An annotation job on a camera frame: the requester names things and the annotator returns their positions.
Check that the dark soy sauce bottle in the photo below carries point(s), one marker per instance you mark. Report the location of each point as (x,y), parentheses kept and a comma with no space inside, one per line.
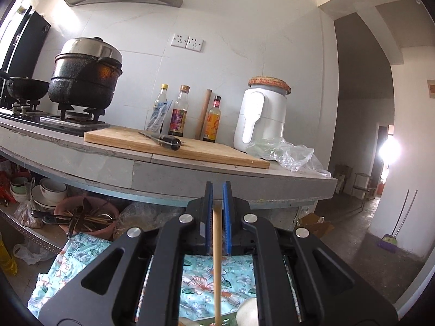
(179,113)

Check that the white wall socket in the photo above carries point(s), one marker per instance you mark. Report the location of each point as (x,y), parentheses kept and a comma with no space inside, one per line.
(194,43)
(178,40)

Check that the black gas stove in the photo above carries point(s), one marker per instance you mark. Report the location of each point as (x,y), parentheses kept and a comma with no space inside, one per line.
(68,124)

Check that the wooden rolling pin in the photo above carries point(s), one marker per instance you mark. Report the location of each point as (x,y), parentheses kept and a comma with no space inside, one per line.
(203,113)

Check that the clear plastic bag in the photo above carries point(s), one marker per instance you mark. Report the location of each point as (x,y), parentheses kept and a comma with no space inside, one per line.
(292,156)

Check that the red plastic basin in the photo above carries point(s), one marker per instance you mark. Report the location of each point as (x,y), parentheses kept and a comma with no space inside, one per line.
(102,232)

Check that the black wok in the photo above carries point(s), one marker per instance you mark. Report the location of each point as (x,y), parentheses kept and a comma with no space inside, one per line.
(27,88)

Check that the white ceramic spoon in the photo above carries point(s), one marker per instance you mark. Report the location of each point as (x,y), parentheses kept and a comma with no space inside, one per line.
(248,312)

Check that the brownish plastic bag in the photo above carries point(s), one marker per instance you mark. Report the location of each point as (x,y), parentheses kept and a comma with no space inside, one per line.
(25,215)

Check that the yellow oil bottle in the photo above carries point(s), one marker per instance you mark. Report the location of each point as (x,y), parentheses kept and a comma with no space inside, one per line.
(6,254)

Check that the white patterned bowl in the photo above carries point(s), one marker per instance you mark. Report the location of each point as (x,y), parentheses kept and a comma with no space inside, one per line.
(52,188)

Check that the metal storage shelf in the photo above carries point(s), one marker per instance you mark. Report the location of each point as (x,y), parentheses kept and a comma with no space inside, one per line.
(23,232)

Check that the wooden cutting board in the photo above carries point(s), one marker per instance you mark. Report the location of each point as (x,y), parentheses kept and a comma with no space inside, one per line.
(136,139)

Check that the single bamboo chopstick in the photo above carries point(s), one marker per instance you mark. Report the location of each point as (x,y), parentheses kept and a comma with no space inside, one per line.
(216,278)

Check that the yellow labelled sauce bottle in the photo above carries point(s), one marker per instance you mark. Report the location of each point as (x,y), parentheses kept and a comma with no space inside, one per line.
(212,122)

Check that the purple broom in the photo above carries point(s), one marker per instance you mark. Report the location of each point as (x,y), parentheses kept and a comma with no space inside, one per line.
(387,242)

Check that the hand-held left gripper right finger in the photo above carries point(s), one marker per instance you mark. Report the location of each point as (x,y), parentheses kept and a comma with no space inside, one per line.
(227,224)

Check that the white plastic bag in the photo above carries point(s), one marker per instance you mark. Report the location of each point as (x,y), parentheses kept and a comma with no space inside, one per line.
(30,254)

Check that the wooden chair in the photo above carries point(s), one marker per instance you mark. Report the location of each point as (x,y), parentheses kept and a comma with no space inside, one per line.
(343,176)

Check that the metal ladle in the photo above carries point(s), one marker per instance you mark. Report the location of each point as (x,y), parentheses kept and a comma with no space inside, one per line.
(47,218)

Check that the clear yellow capped bottle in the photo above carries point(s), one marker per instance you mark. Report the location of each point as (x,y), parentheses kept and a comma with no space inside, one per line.
(164,95)

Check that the brown cardboard box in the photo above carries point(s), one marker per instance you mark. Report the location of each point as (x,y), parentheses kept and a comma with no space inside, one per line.
(314,227)

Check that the white air fryer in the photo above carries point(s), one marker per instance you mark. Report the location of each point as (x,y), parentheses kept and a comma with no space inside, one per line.
(265,119)

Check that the crumpled clear plastic wrap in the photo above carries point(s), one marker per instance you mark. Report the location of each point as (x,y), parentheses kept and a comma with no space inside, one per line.
(146,212)

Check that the metal frame stool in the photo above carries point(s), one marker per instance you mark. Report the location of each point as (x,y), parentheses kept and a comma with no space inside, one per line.
(363,185)

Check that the woven round trivet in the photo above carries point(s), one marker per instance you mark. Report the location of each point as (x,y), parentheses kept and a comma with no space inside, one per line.
(270,83)

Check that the black steamer pot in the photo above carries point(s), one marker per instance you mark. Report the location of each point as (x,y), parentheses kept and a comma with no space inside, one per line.
(81,81)

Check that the black kitchen tongs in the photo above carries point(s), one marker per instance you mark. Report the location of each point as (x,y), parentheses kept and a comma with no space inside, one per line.
(73,224)

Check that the stack of small bowls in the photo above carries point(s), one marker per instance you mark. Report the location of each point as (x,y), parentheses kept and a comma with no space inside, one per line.
(18,186)

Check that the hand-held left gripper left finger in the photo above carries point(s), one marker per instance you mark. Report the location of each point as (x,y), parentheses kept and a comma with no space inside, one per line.
(209,217)

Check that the floral blue blanket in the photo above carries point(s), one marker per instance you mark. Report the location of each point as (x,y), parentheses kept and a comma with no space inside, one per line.
(200,278)

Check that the grey concrete kitchen counter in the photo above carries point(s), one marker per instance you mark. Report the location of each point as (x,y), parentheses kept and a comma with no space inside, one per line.
(102,169)

